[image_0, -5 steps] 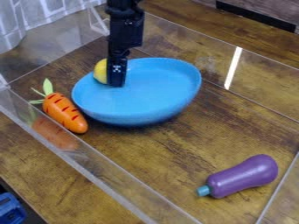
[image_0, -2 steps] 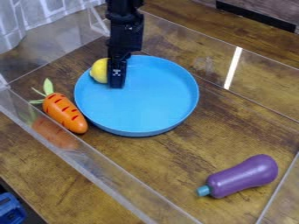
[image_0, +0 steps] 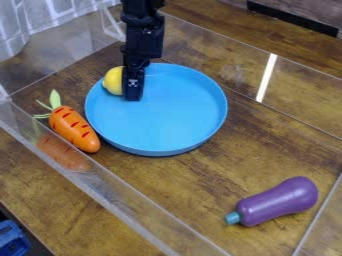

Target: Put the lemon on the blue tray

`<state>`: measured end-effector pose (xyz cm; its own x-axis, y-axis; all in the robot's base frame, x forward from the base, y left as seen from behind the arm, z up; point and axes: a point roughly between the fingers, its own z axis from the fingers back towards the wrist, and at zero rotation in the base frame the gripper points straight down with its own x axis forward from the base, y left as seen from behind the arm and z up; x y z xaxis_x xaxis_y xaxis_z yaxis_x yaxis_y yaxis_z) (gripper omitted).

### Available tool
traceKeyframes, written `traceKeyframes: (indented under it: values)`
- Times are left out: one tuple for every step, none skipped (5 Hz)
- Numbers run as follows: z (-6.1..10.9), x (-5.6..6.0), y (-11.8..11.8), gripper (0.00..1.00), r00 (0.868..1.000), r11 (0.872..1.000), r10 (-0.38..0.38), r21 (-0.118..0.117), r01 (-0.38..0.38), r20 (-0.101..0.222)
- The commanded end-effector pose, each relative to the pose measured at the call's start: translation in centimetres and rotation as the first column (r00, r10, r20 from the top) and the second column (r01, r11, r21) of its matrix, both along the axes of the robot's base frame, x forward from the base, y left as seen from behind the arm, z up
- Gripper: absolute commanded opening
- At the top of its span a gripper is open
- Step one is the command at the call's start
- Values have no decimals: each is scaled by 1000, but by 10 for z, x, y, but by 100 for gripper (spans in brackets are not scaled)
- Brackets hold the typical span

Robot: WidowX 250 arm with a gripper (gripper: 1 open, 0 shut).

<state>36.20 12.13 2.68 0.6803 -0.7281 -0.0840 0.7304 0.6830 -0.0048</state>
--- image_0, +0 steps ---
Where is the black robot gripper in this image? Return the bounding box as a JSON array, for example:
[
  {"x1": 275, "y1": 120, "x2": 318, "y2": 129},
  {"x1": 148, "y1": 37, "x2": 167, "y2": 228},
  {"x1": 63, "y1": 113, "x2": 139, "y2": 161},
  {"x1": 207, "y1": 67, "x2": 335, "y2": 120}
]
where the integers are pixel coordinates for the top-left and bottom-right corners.
[{"x1": 120, "y1": 0, "x2": 165, "y2": 101}]

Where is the clear acrylic corner bracket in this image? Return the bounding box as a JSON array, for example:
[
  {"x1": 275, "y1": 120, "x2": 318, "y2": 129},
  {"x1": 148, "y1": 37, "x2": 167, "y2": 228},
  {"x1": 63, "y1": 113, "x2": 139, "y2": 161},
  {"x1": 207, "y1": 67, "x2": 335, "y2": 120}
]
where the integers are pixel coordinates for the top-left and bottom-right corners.
[{"x1": 100, "y1": 6, "x2": 125, "y2": 42}]

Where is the blue plastic crate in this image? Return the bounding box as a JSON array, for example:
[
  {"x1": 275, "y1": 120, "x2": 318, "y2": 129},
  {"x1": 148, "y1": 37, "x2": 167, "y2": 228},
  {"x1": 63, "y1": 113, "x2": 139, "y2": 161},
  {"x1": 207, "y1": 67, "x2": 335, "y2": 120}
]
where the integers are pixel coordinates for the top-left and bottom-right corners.
[{"x1": 0, "y1": 220, "x2": 31, "y2": 256}]

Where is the blue round tray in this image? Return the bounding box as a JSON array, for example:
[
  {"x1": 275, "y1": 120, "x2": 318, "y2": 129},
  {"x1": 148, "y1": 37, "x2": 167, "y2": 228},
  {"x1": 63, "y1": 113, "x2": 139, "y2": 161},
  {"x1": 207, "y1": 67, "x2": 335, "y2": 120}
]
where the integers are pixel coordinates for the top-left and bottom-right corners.
[{"x1": 84, "y1": 63, "x2": 228, "y2": 157}]

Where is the purple toy eggplant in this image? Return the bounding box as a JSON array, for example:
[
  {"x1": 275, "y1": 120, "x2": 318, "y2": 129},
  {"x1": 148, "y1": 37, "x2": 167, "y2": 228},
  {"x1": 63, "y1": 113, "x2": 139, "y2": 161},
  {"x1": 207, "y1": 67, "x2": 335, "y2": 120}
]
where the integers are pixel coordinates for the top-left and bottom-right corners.
[{"x1": 224, "y1": 176, "x2": 318, "y2": 227}]

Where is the orange toy carrot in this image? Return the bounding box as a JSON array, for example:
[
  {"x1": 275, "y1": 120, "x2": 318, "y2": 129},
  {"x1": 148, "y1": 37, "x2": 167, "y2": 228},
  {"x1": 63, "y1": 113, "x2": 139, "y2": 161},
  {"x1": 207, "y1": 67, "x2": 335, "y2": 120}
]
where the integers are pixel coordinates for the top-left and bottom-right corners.
[{"x1": 33, "y1": 90, "x2": 100, "y2": 153}]

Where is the clear acrylic barrier wall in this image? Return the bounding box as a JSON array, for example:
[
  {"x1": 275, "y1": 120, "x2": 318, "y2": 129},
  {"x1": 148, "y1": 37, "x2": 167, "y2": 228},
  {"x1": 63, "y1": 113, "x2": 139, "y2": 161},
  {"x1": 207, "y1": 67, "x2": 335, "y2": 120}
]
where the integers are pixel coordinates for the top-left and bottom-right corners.
[{"x1": 0, "y1": 0, "x2": 342, "y2": 256}]

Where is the yellow toy lemon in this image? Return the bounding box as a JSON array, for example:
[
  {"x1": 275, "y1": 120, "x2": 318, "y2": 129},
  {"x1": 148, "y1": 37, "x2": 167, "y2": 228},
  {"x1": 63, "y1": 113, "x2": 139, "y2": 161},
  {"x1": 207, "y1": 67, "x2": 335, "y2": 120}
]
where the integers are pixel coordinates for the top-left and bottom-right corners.
[{"x1": 103, "y1": 66, "x2": 123, "y2": 96}]

